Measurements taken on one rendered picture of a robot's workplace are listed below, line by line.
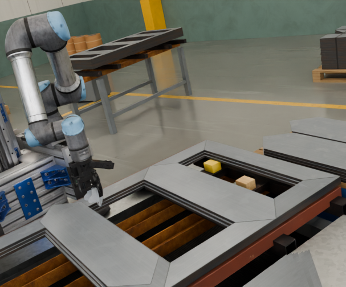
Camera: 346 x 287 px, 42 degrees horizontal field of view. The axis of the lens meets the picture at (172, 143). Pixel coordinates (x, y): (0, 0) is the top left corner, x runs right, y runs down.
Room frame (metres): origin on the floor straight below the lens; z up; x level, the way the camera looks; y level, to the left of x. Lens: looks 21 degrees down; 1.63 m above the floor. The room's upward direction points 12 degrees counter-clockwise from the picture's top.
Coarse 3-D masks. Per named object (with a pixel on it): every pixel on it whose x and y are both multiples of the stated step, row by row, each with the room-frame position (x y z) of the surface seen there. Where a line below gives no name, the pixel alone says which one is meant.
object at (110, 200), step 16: (192, 160) 1.85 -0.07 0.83; (224, 160) 1.77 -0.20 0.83; (272, 176) 1.54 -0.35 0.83; (288, 176) 1.48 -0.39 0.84; (128, 192) 1.67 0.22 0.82; (160, 192) 1.61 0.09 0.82; (320, 192) 1.33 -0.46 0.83; (96, 208) 1.59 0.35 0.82; (192, 208) 1.43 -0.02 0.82; (224, 224) 1.28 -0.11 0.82; (272, 224) 1.21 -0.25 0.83; (32, 240) 1.45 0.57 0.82; (0, 256) 1.39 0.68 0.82; (160, 256) 1.16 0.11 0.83; (224, 256) 1.10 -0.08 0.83; (160, 272) 1.07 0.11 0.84
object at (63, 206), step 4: (64, 204) 1.64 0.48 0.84; (68, 204) 1.64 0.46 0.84; (72, 204) 1.63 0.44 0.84; (52, 208) 1.63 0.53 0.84; (56, 208) 1.62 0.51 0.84; (60, 208) 1.62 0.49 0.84; (64, 208) 1.61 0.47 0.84; (48, 212) 1.60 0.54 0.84; (52, 212) 1.60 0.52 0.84; (56, 212) 1.59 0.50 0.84; (44, 216) 1.58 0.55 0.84; (48, 216) 1.57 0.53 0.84; (40, 220) 1.55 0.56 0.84
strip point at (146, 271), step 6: (156, 258) 1.14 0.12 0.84; (144, 264) 1.13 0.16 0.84; (150, 264) 1.12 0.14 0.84; (156, 264) 1.11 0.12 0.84; (138, 270) 1.10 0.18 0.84; (144, 270) 1.10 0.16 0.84; (150, 270) 1.09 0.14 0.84; (126, 276) 1.09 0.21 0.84; (132, 276) 1.08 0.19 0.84; (138, 276) 1.08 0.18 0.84; (144, 276) 1.07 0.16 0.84; (150, 276) 1.06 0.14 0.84; (114, 282) 1.07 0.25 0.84; (120, 282) 1.07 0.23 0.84; (126, 282) 1.06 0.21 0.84; (132, 282) 1.05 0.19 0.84; (138, 282) 1.05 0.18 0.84; (144, 282) 1.04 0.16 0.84; (150, 282) 1.04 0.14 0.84
